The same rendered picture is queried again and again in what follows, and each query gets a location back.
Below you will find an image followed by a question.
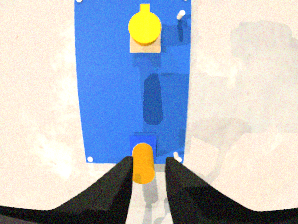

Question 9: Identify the blue rectangular board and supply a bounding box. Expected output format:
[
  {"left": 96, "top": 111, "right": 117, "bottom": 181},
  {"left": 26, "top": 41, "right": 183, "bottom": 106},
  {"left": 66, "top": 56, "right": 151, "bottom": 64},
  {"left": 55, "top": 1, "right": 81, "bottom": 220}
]
[{"left": 73, "top": 0, "right": 192, "bottom": 185}]

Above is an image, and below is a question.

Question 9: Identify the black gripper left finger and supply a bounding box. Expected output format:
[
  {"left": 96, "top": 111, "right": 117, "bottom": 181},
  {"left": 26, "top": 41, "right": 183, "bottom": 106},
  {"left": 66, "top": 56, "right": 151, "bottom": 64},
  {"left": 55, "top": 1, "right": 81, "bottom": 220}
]
[{"left": 0, "top": 156, "right": 133, "bottom": 224}]

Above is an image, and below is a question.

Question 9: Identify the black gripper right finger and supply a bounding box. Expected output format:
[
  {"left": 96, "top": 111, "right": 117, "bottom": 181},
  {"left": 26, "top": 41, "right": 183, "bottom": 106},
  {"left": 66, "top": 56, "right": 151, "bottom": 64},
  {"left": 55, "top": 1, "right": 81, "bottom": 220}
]
[{"left": 165, "top": 157, "right": 298, "bottom": 224}]

